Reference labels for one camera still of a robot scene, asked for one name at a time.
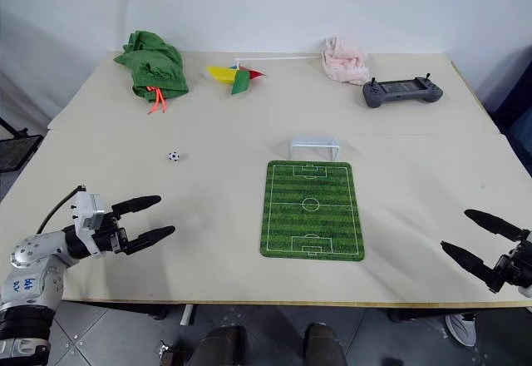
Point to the black table crossbar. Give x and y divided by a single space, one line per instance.
120 310

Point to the pink towel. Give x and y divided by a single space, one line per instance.
345 64

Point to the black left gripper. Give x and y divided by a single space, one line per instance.
111 235

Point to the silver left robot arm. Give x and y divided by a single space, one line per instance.
35 258

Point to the green soccer field mat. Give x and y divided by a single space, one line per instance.
312 210

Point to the white miniature goal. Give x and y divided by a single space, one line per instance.
313 142

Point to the black metal rack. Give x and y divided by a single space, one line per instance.
16 147

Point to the white sneaker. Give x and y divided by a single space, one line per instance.
462 329

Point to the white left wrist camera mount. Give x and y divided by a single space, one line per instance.
89 212

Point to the tiny soccer ball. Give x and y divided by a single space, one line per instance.
174 156

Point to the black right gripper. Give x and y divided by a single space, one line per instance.
517 264

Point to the dark rounded shape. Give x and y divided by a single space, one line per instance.
326 345
220 347

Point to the colourful pinwheel with white stick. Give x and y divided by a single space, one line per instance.
234 77

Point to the grey remote controller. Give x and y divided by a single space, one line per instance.
401 92

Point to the dark chair with blue seat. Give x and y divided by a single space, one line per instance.
517 104

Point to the white table leg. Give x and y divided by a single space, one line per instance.
187 315

